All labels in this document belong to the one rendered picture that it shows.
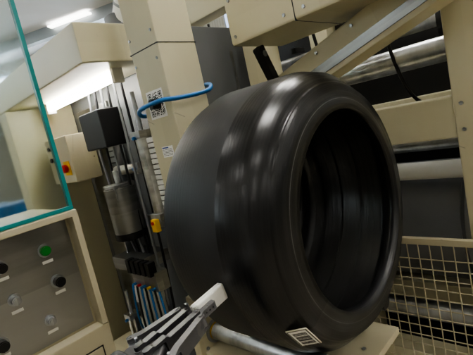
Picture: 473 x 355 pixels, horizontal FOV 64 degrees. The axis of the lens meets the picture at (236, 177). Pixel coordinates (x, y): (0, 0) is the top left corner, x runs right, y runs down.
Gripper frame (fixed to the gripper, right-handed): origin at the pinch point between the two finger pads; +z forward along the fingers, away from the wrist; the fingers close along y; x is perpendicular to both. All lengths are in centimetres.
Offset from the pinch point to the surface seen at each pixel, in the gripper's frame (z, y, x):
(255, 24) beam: 58, 17, -47
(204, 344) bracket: 10.8, 25.8, 26.0
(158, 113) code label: 29, 35, -32
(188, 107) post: 34, 28, -31
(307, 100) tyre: 27.2, -12.1, -26.6
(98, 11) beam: 524, 799, -284
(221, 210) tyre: 6.3, -3.7, -14.6
